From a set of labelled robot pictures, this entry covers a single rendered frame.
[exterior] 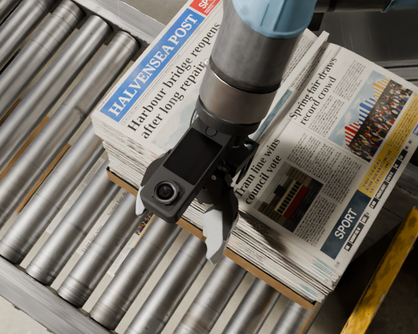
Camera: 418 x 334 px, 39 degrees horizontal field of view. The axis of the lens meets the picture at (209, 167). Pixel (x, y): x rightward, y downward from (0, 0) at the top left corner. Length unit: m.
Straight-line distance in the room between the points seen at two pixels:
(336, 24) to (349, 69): 1.02
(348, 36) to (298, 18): 1.31
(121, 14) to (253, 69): 0.63
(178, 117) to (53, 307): 0.39
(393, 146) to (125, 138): 0.34
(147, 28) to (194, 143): 0.54
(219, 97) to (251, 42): 0.07
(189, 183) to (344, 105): 0.29
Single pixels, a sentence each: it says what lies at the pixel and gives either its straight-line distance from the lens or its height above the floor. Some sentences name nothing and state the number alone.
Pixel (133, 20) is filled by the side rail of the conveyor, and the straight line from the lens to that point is 1.14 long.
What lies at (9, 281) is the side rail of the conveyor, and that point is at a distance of 1.02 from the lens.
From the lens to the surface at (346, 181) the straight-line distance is 0.75.
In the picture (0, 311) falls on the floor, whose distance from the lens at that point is 1.87.
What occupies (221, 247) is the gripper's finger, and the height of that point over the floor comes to 1.07.
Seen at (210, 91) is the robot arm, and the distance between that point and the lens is 0.58.
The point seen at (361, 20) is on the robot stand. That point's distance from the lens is 1.88.
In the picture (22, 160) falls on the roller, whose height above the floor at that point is 0.80.
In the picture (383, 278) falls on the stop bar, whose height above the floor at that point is 0.82.
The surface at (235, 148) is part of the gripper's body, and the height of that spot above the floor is 1.13.
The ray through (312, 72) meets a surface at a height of 1.03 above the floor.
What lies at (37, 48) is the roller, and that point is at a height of 0.80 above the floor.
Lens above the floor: 1.75
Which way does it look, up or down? 71 degrees down
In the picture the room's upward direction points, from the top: 3 degrees counter-clockwise
